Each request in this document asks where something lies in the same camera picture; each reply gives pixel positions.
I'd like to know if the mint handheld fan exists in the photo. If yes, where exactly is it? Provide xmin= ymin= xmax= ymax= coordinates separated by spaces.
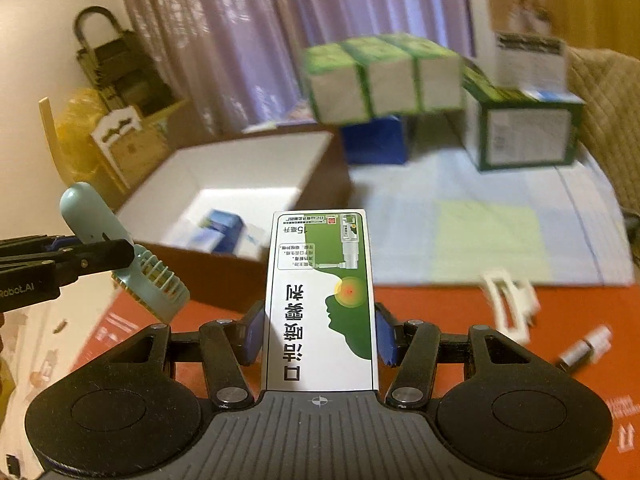
xmin=60 ymin=182 xmax=190 ymax=324

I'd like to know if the green white medicine box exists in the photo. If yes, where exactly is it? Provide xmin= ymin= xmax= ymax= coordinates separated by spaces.
xmin=262 ymin=209 xmax=378 ymax=392

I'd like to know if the white cube power socket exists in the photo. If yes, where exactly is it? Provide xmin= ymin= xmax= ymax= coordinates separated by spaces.
xmin=234 ymin=223 xmax=270 ymax=261

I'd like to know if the white hair claw clip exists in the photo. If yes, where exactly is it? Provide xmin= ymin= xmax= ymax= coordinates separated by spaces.
xmin=482 ymin=269 xmax=540 ymax=346

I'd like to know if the blue medicine box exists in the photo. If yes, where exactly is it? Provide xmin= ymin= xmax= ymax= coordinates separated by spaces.
xmin=188 ymin=209 xmax=245 ymax=254

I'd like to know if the dark spray bottle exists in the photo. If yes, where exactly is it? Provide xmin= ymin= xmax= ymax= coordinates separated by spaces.
xmin=554 ymin=325 xmax=613 ymax=374

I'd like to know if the white embroidered bed cover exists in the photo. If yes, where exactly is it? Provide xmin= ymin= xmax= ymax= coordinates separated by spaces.
xmin=1 ymin=273 xmax=122 ymax=479

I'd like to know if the brown cardboard box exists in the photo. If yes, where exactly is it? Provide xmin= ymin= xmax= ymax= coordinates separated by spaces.
xmin=91 ymin=100 xmax=188 ymax=196

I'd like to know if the plaid blue green cloth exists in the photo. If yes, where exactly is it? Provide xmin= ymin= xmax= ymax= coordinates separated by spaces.
xmin=244 ymin=109 xmax=637 ymax=288

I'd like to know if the yellow plastic bag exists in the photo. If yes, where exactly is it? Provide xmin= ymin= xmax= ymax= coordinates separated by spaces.
xmin=55 ymin=88 xmax=128 ymax=210

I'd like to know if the brown storage box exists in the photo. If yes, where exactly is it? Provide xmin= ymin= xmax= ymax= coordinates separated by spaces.
xmin=117 ymin=125 xmax=352 ymax=312

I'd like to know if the red Motul cardboard sheet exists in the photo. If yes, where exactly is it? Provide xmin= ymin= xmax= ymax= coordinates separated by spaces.
xmin=74 ymin=284 xmax=640 ymax=480

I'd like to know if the black folding cart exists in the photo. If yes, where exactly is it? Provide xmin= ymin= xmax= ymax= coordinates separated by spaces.
xmin=73 ymin=6 xmax=176 ymax=117

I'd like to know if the green white carton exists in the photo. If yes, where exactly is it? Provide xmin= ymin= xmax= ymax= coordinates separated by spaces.
xmin=452 ymin=64 xmax=585 ymax=171

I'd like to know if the purple curtain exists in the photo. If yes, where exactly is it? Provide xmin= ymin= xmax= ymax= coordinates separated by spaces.
xmin=124 ymin=0 xmax=473 ymax=139

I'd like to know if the green tissue pack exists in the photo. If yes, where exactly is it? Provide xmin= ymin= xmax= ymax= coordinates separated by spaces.
xmin=303 ymin=32 xmax=464 ymax=126

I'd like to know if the quilted beige chair cover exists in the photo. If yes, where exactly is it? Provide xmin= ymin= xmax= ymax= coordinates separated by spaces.
xmin=567 ymin=48 xmax=639 ymax=212

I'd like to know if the white product carton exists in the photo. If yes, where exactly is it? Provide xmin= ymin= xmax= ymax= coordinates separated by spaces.
xmin=469 ymin=0 xmax=567 ymax=92

